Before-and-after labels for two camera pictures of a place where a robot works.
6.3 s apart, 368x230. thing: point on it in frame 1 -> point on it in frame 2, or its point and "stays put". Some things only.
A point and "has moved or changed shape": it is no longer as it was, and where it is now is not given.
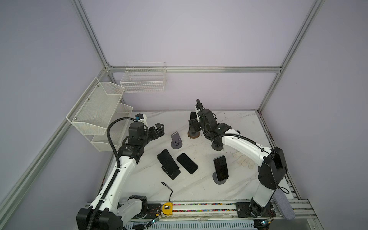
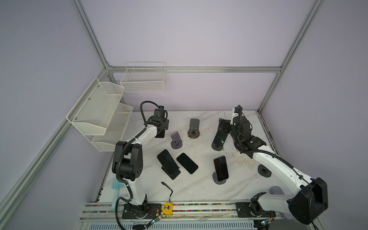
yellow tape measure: (167, 208) stays put
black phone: (193, 115) has moved or changed shape
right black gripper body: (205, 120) -> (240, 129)
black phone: (167, 161) stays put
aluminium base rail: (270, 211) stays put
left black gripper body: (151, 134) -> (165, 123)
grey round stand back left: (177, 143) stays put
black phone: (188, 163) stays put
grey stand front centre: (215, 178) stays put
